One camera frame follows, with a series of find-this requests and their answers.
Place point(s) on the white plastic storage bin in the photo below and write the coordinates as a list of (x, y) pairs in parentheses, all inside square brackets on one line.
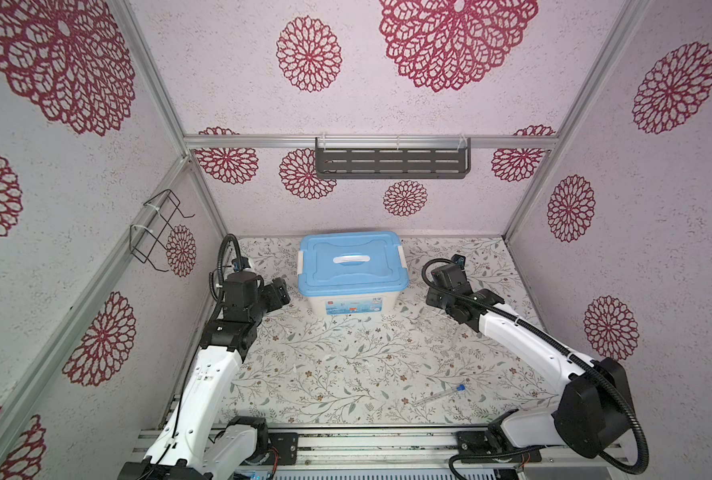
[(353, 304)]

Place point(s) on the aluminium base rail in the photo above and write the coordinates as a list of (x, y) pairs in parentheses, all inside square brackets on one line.
[(414, 452)]

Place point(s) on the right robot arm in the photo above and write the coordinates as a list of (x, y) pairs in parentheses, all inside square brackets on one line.
[(595, 416)]

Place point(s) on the blue plastic bin lid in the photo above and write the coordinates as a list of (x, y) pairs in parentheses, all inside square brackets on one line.
[(355, 263)]

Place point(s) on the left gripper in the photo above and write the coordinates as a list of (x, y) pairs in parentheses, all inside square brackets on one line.
[(276, 293)]

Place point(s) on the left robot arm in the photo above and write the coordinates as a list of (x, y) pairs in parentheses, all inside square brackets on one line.
[(186, 448)]

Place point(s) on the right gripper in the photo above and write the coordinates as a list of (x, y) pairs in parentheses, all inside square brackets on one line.
[(430, 296)]

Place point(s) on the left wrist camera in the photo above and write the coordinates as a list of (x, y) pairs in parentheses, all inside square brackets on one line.
[(242, 289)]

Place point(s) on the clear test tube blue caps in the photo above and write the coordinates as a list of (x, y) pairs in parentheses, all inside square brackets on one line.
[(461, 388)]

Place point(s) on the grey wall shelf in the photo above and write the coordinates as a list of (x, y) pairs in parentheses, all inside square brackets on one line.
[(400, 162)]

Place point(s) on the black wire wall rack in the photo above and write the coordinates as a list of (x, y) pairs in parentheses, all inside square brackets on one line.
[(164, 242)]

